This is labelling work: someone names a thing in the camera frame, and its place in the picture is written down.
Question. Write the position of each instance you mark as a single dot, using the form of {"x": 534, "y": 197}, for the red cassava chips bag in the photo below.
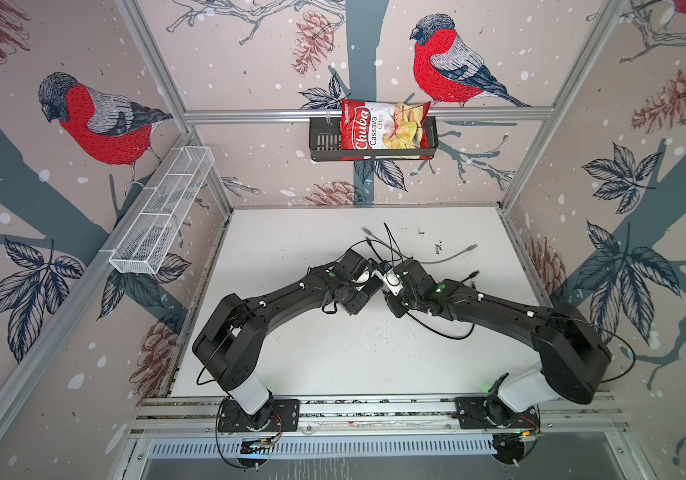
{"x": 399, "y": 123}

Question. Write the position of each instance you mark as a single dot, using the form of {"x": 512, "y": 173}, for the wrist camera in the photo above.
{"x": 371, "y": 273}
{"x": 391, "y": 282}

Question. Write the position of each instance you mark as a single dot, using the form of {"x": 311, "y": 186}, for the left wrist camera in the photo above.
{"x": 371, "y": 273}

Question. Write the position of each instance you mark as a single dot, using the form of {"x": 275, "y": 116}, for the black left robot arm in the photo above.
{"x": 230, "y": 343}

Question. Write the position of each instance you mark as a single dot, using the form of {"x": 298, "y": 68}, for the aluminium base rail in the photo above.
{"x": 370, "y": 415}

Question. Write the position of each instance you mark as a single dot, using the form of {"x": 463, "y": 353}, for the white mesh wall shelf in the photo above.
{"x": 150, "y": 236}

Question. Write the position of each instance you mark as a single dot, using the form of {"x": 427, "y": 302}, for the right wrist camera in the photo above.
{"x": 391, "y": 282}

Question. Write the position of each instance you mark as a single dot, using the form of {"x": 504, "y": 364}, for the black network switch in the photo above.
{"x": 355, "y": 298}

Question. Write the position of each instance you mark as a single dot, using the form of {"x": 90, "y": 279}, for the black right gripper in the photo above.
{"x": 391, "y": 306}

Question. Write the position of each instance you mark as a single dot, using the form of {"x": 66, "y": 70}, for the black wire wall basket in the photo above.
{"x": 328, "y": 143}

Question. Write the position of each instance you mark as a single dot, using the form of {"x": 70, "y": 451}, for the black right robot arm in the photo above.
{"x": 572, "y": 356}

